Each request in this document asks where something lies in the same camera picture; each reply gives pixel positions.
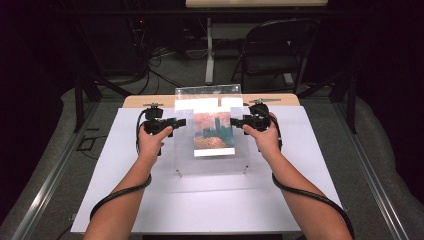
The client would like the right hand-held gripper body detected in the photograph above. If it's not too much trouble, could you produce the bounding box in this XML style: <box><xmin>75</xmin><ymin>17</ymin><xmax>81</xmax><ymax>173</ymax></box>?
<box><xmin>245</xmin><ymin>97</ymin><xmax>282</xmax><ymax>132</ymax></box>

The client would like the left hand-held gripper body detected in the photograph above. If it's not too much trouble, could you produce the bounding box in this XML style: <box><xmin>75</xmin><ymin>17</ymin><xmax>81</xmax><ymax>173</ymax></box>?
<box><xmin>142</xmin><ymin>102</ymin><xmax>175</xmax><ymax>138</ymax></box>

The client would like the painting print card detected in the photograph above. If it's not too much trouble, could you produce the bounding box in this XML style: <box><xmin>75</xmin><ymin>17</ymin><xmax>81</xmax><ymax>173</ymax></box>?
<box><xmin>192</xmin><ymin>111</ymin><xmax>237</xmax><ymax>158</ymax></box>

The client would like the clear acrylic photo frame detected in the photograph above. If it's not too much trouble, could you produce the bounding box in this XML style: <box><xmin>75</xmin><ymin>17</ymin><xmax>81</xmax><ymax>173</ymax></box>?
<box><xmin>172</xmin><ymin>83</ymin><xmax>252</xmax><ymax>178</ymax></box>

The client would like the person's left hand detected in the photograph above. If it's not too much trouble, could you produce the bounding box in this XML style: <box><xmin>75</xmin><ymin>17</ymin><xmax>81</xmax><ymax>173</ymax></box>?
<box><xmin>137</xmin><ymin>125</ymin><xmax>174</xmax><ymax>163</ymax></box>

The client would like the person's right hand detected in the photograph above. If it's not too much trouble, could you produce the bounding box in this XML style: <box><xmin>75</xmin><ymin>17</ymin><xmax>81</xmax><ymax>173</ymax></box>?
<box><xmin>242</xmin><ymin>112</ymin><xmax>283</xmax><ymax>163</ymax></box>

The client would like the wooden table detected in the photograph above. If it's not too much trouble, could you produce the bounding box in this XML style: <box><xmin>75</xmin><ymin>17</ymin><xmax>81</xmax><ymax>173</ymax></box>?
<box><xmin>122</xmin><ymin>93</ymin><xmax>301</xmax><ymax>109</ymax></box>

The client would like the black folding chair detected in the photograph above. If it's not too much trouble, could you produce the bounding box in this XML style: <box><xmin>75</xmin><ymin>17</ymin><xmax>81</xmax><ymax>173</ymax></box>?
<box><xmin>230</xmin><ymin>17</ymin><xmax>320</xmax><ymax>95</ymax></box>

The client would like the white table leg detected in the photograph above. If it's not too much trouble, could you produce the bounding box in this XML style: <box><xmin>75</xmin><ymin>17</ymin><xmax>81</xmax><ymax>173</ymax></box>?
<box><xmin>204</xmin><ymin>17</ymin><xmax>216</xmax><ymax>86</ymax></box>

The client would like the black metal stand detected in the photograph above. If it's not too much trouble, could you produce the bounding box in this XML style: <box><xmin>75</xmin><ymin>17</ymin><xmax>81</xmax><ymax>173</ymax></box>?
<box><xmin>297</xmin><ymin>68</ymin><xmax>358</xmax><ymax>135</ymax></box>
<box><xmin>73</xmin><ymin>19</ymin><xmax>134</xmax><ymax>134</ymax></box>

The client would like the dark computer tower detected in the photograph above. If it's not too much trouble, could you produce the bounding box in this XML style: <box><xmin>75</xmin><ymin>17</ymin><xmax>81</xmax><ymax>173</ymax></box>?
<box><xmin>123</xmin><ymin>16</ymin><xmax>152</xmax><ymax>73</ymax></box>

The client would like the white table board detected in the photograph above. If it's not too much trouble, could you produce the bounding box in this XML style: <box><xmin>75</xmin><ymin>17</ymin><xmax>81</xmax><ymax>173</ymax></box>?
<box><xmin>70</xmin><ymin>105</ymin><xmax>344</xmax><ymax>234</ymax></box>

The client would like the light wooden background tabletop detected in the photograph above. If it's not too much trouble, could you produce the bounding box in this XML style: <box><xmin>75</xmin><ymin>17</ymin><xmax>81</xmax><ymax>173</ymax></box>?
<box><xmin>184</xmin><ymin>0</ymin><xmax>330</xmax><ymax>9</ymax></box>

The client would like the bundle of floor cables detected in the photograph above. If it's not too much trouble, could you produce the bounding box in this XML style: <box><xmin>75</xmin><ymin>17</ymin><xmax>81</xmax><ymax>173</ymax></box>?
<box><xmin>128</xmin><ymin>19</ymin><xmax>209</xmax><ymax>96</ymax></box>

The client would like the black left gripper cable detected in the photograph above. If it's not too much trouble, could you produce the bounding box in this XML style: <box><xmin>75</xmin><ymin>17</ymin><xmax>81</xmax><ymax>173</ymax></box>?
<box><xmin>89</xmin><ymin>108</ymin><xmax>164</xmax><ymax>223</ymax></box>

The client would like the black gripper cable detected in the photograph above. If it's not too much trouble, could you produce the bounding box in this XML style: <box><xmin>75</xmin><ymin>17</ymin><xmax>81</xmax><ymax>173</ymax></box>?
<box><xmin>89</xmin><ymin>108</ymin><xmax>164</xmax><ymax>223</ymax></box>
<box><xmin>270</xmin><ymin>111</ymin><xmax>356</xmax><ymax>240</ymax></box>

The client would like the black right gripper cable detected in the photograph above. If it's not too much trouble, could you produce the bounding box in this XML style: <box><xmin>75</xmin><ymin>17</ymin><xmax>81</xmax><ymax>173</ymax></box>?
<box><xmin>270</xmin><ymin>111</ymin><xmax>356</xmax><ymax>240</ymax></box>

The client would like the aluminium floor rail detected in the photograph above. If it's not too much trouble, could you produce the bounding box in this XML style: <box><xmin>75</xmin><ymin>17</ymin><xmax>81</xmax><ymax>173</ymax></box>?
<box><xmin>332</xmin><ymin>99</ymin><xmax>412</xmax><ymax>240</ymax></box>
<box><xmin>10</xmin><ymin>99</ymin><xmax>102</xmax><ymax>240</ymax></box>

